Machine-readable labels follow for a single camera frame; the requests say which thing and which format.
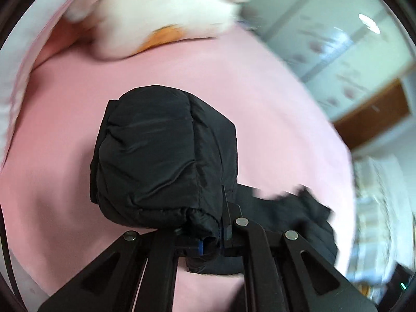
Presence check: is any pink bed blanket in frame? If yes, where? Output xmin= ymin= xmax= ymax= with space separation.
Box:
xmin=0 ymin=23 xmax=356 ymax=312

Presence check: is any black puffer jacket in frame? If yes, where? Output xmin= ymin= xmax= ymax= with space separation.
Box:
xmin=89 ymin=84 xmax=339 ymax=275

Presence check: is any brown wooden door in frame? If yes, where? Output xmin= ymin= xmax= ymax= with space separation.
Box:
xmin=333 ymin=80 xmax=411 ymax=152

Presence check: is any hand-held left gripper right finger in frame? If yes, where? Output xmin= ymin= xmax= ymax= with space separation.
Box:
xmin=218 ymin=185 xmax=379 ymax=312

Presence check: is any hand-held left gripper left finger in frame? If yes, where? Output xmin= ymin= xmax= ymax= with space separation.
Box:
xmin=37 ymin=227 xmax=209 ymax=312

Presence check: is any black cable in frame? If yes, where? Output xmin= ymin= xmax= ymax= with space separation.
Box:
xmin=0 ymin=201 xmax=21 ymax=303

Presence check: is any white lace covered furniture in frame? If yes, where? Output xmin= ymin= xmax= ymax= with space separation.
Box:
xmin=353 ymin=156 xmax=416 ymax=283

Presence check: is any flowered sliding wardrobe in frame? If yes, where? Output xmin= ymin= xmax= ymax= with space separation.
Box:
xmin=242 ymin=0 xmax=416 ymax=121

